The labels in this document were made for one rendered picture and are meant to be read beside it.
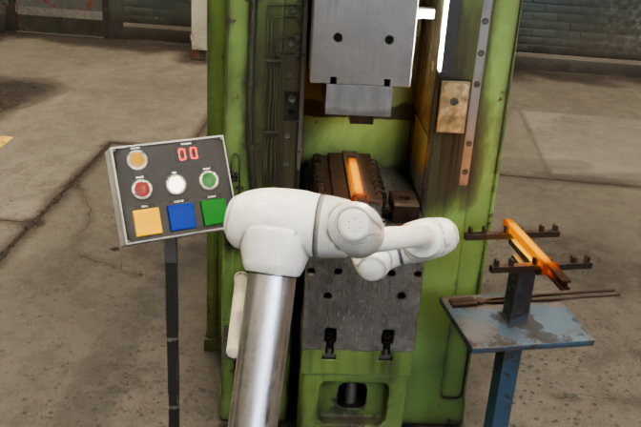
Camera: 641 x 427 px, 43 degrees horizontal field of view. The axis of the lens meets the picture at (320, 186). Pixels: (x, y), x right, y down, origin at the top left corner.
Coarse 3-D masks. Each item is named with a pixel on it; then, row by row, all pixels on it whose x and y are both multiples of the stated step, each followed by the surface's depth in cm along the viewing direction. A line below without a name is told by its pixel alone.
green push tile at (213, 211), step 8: (208, 200) 237; (216, 200) 238; (224, 200) 239; (208, 208) 237; (216, 208) 238; (224, 208) 239; (208, 216) 237; (216, 216) 238; (224, 216) 239; (208, 224) 236; (216, 224) 238
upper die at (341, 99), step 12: (324, 84) 250; (336, 84) 241; (384, 84) 244; (324, 96) 247; (336, 96) 242; (348, 96) 242; (360, 96) 243; (372, 96) 243; (384, 96) 243; (324, 108) 245; (336, 108) 244; (348, 108) 244; (360, 108) 244; (372, 108) 244; (384, 108) 244
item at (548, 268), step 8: (504, 224) 259; (512, 224) 256; (512, 232) 253; (520, 232) 251; (520, 240) 248; (528, 240) 246; (528, 248) 242; (536, 248) 241; (536, 256) 238; (544, 256) 237; (544, 264) 231; (552, 264) 231; (544, 272) 232; (552, 272) 228; (560, 272) 228; (552, 280) 228; (560, 280) 224; (568, 280) 223; (560, 288) 224; (568, 288) 224
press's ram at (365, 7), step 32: (320, 0) 231; (352, 0) 231; (384, 0) 232; (416, 0) 232; (320, 32) 235; (352, 32) 235; (384, 32) 235; (320, 64) 238; (352, 64) 239; (384, 64) 239
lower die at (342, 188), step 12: (324, 156) 293; (336, 156) 291; (360, 156) 292; (324, 168) 283; (336, 168) 280; (360, 168) 279; (372, 168) 282; (336, 180) 270; (348, 180) 268; (372, 180) 271; (324, 192) 263; (336, 192) 261; (348, 192) 262; (372, 192) 262; (372, 204) 257
